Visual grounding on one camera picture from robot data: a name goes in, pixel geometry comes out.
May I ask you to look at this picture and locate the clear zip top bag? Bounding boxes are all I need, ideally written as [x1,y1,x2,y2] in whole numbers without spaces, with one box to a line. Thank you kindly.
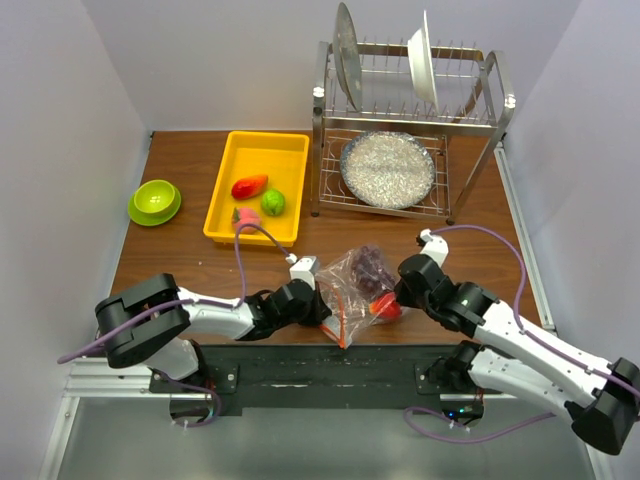
[315,245,405,349]

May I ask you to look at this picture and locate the pink fake meat pack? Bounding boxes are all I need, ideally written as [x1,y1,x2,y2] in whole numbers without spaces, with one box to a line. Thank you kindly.
[231,207,261,234]

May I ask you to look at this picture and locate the green fake fruit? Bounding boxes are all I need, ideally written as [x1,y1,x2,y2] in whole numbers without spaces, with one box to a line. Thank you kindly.
[261,189,286,216]

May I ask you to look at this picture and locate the orange red fake mango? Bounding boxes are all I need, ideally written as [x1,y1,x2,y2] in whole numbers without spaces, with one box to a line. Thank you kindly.
[231,174,269,200]

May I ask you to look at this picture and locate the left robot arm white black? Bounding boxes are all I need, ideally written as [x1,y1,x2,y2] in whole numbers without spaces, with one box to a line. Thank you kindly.
[95,273,332,392]

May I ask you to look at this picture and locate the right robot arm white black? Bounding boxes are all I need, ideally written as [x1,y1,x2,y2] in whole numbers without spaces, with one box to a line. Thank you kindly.
[395,254,639,455]

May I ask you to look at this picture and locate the red fake apple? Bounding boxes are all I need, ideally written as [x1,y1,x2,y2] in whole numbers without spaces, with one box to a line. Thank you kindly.
[369,292,403,321]

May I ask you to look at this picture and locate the purple fake grapes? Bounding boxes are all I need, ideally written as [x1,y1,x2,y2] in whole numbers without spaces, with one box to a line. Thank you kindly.
[350,245,395,299]

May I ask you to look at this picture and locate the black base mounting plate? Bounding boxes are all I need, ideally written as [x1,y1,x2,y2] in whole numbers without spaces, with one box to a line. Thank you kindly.
[148,343,504,419]

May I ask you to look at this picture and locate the speckled blue rim plate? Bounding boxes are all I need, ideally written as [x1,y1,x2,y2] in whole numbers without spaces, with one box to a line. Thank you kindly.
[340,132,436,210]

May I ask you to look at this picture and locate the yellow plastic tray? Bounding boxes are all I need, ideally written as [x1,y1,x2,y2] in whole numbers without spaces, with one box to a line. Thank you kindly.
[203,131,309,247]

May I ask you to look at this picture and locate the steel dish rack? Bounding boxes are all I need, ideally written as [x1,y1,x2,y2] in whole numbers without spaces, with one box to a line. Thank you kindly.
[310,42,516,225]

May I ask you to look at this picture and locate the green plastic bowl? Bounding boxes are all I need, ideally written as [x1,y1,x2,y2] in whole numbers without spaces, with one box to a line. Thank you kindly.
[127,179,182,227]

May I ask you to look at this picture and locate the white plate upright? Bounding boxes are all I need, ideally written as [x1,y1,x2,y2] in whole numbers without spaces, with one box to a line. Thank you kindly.
[407,10,440,113]

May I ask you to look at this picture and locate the grey metal plate upright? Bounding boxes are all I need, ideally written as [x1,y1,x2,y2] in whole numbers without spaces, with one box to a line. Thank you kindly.
[332,2,363,112]

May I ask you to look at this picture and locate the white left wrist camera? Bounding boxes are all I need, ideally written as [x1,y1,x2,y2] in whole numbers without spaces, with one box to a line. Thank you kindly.
[285,253,320,290]

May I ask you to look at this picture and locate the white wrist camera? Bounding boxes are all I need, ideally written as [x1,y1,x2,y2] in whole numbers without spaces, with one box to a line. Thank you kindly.
[285,253,320,290]
[417,229,449,267]

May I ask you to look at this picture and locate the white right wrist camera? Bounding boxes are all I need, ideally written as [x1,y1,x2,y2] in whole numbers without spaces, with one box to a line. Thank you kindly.
[417,229,449,267]

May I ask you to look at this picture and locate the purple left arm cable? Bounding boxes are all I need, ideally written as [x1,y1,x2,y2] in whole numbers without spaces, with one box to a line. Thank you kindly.
[57,224,296,365]

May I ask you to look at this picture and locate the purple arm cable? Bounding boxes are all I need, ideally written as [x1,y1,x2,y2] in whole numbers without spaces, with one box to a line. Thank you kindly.
[57,224,296,365]
[403,224,640,445]

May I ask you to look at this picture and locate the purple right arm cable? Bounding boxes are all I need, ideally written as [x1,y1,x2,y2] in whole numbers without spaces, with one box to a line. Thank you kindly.
[403,224,640,445]

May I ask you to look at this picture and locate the aluminium frame rail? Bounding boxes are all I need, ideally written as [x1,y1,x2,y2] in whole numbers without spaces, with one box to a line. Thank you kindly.
[37,344,614,480]

